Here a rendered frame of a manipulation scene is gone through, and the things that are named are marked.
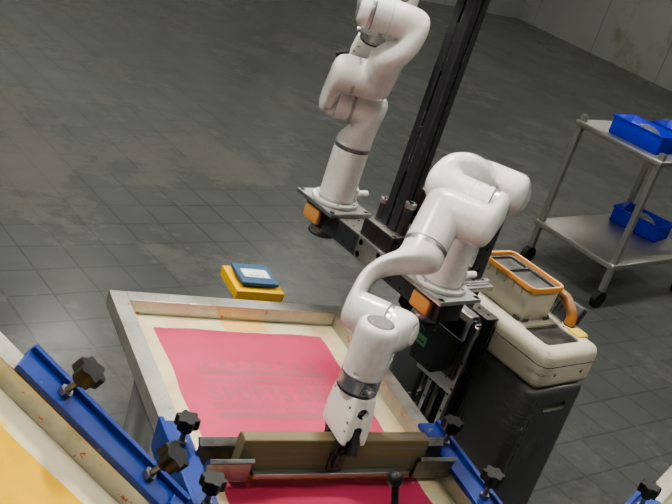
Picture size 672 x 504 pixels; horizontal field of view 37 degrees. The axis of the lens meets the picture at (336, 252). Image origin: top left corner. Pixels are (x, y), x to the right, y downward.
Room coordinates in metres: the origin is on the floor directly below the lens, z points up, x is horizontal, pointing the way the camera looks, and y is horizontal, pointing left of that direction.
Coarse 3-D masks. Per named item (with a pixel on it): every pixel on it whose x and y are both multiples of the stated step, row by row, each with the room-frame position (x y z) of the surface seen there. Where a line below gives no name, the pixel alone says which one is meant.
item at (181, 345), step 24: (168, 336) 1.90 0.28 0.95; (192, 336) 1.93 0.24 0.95; (216, 336) 1.97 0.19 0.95; (240, 336) 2.00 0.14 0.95; (192, 360) 1.84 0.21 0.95; (240, 360) 1.90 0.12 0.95; (192, 384) 1.75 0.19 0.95; (192, 408) 1.67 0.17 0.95; (216, 432) 1.62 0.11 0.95; (264, 480) 1.52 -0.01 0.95; (288, 480) 1.54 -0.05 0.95; (312, 480) 1.57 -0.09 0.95
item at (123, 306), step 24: (120, 312) 1.87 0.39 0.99; (144, 312) 1.96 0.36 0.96; (168, 312) 1.98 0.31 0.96; (192, 312) 2.01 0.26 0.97; (216, 312) 2.04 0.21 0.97; (240, 312) 2.07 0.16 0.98; (264, 312) 2.10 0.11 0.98; (288, 312) 2.13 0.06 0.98; (312, 312) 2.16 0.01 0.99; (336, 312) 2.20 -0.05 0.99; (120, 336) 1.82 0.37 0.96; (144, 336) 1.81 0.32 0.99; (144, 360) 1.72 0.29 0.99; (144, 384) 1.65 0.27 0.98; (384, 384) 1.95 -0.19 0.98; (168, 408) 1.59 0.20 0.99; (408, 408) 1.87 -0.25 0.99
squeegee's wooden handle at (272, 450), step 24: (240, 432) 1.49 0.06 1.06; (264, 432) 1.51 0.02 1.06; (288, 432) 1.53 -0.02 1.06; (312, 432) 1.56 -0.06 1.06; (384, 432) 1.64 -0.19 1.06; (408, 432) 1.66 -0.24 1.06; (240, 456) 1.47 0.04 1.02; (264, 456) 1.49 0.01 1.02; (288, 456) 1.51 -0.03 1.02; (312, 456) 1.54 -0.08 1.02; (360, 456) 1.59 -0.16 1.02; (384, 456) 1.62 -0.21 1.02; (408, 456) 1.64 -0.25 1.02
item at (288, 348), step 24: (264, 336) 2.04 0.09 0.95; (288, 336) 2.07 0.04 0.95; (312, 336) 2.11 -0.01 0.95; (264, 360) 1.93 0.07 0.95; (288, 360) 1.97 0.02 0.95; (312, 360) 2.00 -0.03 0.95; (336, 480) 1.59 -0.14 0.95; (360, 480) 1.62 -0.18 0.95; (384, 480) 1.64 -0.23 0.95; (408, 480) 1.67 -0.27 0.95
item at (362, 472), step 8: (256, 472) 1.48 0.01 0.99; (264, 472) 1.49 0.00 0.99; (272, 472) 1.50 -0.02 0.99; (280, 472) 1.50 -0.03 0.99; (288, 472) 1.51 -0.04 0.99; (296, 472) 1.52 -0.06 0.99; (304, 472) 1.53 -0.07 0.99; (312, 472) 1.53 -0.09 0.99; (320, 472) 1.54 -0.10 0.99; (328, 472) 1.55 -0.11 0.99; (336, 472) 1.56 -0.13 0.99; (344, 472) 1.57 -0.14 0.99; (352, 472) 1.57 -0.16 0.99; (360, 472) 1.58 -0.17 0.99; (368, 472) 1.59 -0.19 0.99; (376, 472) 1.60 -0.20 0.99; (384, 472) 1.61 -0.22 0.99; (408, 472) 1.63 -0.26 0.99
